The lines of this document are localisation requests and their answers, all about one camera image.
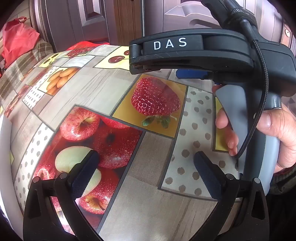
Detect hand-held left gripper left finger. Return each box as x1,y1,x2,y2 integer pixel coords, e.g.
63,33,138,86
23,149,104,241

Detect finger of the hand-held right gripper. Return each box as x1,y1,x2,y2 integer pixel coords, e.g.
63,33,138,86
129,39,162,75
175,69,214,80

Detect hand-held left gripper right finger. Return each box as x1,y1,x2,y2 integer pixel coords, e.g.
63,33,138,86
193,151,270,241

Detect person's right forearm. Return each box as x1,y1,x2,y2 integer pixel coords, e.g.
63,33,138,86
268,162,296,197

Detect person's right hand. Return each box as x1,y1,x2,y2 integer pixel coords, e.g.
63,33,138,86
211,85,296,174

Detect fruit print tablecloth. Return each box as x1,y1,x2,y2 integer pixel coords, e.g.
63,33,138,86
0,43,243,241

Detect brown panelled door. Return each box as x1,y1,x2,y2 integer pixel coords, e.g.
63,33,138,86
30,0,116,52

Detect plaid blanket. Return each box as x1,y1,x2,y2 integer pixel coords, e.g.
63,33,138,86
0,38,55,100

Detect red plastic bag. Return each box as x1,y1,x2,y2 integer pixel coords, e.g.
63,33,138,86
2,17,40,67

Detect wooden door frame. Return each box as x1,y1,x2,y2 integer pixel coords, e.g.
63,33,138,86
114,0,144,47

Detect black braided cable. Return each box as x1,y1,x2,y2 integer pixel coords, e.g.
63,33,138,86
222,0,270,160

